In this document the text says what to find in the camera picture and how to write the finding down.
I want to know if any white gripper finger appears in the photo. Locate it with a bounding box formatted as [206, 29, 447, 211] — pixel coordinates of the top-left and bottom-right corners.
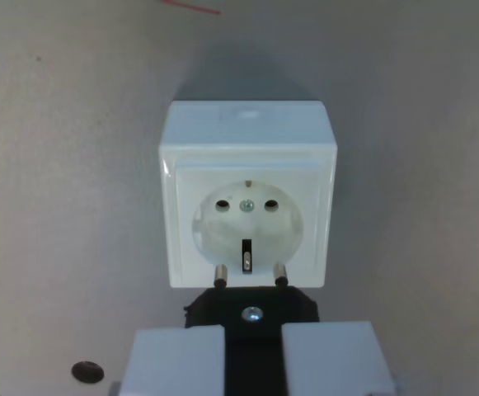
[281, 321, 397, 396]
[119, 325, 227, 396]

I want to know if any black two-pin power plug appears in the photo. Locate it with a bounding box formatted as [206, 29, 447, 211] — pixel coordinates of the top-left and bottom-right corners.
[183, 263, 321, 396]

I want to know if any white wall socket box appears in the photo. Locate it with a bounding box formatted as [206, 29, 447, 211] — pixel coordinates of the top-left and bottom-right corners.
[157, 100, 340, 291]

